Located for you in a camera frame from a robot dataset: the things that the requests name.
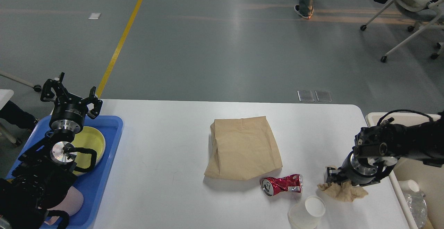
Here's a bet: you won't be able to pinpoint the white paper cup in bin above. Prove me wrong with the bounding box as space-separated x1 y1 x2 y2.
398 180 420 195

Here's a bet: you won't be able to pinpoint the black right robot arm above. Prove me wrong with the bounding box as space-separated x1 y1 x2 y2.
325 111 444 187

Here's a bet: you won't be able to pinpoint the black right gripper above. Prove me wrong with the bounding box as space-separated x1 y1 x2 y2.
325 153 387 187

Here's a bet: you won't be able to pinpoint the aluminium foil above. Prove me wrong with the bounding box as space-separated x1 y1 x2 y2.
404 191 428 229

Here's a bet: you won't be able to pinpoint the pink mug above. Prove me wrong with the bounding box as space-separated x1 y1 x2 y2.
48 186 84 218

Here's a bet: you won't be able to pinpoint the yellow plate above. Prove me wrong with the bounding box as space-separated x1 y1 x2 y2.
72 126 106 168

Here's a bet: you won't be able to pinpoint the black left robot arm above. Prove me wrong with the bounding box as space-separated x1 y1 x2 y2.
0 73 102 229

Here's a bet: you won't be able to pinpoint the brown napkin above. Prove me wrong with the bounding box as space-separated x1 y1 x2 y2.
317 181 368 202

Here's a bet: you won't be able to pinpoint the floor outlet plates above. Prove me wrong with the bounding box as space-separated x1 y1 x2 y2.
297 90 333 102

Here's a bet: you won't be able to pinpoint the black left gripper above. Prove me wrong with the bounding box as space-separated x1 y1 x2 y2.
40 72 103 134

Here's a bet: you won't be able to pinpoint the white chair leg with caster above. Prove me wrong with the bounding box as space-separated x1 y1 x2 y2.
0 71 42 92

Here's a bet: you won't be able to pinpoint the white paper cup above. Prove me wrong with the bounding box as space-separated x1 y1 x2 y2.
398 180 420 195
288 195 326 229

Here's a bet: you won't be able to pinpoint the crushed red soda can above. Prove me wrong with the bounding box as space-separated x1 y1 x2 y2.
259 174 303 196

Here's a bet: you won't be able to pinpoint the beige plastic bin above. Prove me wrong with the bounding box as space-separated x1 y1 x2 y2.
365 112 444 229

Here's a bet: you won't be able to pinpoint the white office chair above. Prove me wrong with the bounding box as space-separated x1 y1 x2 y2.
360 0 443 63

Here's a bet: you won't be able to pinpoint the brown paper bag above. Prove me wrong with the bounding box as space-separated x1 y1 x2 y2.
204 116 283 180

